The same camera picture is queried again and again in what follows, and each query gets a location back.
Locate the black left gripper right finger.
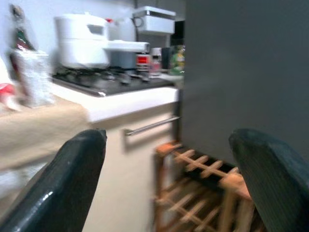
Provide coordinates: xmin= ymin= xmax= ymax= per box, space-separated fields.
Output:
xmin=228 ymin=128 xmax=309 ymax=232

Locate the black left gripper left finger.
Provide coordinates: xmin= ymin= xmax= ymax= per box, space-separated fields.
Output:
xmin=0 ymin=129 xmax=107 ymax=232

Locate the wooden wine rack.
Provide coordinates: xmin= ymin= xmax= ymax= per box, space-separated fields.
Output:
xmin=153 ymin=141 xmax=266 ymax=232

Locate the beige counter cloth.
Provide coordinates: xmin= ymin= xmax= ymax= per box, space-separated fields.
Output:
xmin=0 ymin=98 xmax=92 ymax=170

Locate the beige kitchen cabinet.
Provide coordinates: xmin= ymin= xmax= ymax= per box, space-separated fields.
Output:
xmin=79 ymin=100 xmax=182 ymax=232

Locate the red white packet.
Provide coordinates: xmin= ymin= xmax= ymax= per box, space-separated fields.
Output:
xmin=0 ymin=83 xmax=16 ymax=107

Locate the clear white food package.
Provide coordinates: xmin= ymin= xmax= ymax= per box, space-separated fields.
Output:
xmin=13 ymin=49 xmax=56 ymax=108

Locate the steel gas hob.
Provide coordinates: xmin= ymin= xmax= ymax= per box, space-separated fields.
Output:
xmin=52 ymin=67 xmax=175 ymax=97

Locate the white cooking pot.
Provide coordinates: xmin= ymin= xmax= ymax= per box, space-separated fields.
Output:
xmin=54 ymin=13 xmax=110 ymax=70

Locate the red label jar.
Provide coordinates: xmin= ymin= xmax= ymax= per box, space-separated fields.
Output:
xmin=135 ymin=52 xmax=151 ymax=73

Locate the green snack packet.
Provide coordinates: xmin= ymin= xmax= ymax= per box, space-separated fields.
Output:
xmin=169 ymin=44 xmax=186 ymax=75

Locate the clear spice jar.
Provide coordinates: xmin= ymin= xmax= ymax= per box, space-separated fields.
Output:
xmin=149 ymin=47 xmax=162 ymax=76

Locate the dark cup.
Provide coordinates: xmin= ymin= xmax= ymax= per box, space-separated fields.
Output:
xmin=161 ymin=47 xmax=171 ymax=70

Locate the white jug red cap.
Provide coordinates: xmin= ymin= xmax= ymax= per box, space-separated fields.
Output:
xmin=106 ymin=17 xmax=136 ymax=42

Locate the white box appliance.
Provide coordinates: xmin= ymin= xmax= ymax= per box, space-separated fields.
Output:
xmin=132 ymin=6 xmax=176 ymax=35

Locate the steel cabinet bar handle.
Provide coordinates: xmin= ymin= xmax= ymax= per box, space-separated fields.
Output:
xmin=124 ymin=116 xmax=181 ymax=137

